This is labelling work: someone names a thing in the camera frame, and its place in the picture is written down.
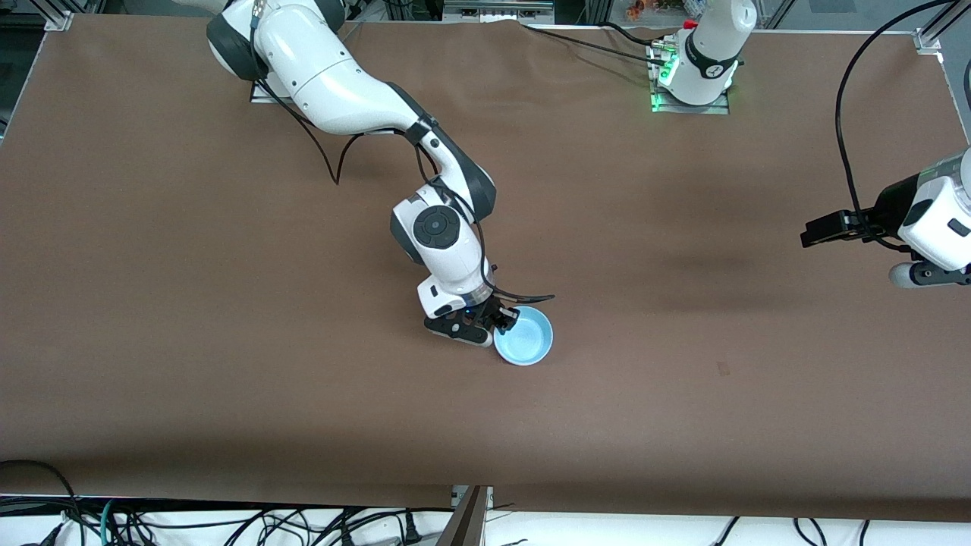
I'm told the light blue bowl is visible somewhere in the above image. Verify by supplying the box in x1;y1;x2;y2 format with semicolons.
494;306;555;367

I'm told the aluminium rail with sockets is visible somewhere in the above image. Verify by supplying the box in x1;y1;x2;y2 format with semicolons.
443;0;526;24

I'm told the dark metal post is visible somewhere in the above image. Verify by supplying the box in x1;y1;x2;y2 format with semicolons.
435;485;495;546

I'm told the thick black floor cable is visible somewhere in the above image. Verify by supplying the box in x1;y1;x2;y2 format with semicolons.
0;460;86;546

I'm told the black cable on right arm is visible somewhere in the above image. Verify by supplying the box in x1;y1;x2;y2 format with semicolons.
250;4;556;306

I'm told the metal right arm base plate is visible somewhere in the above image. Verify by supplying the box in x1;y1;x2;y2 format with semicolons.
250;74;306;105

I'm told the black cable to arm base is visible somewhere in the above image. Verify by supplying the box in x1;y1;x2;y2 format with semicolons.
522;21;672;69

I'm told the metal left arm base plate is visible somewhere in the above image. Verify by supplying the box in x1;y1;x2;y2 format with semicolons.
649;36;731;116

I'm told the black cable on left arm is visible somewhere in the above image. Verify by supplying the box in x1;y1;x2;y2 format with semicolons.
834;0;958;253

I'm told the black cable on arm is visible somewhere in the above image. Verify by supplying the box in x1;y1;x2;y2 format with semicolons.
250;4;556;306
834;0;958;253

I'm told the brown table cover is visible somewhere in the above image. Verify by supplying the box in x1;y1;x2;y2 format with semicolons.
0;13;971;524

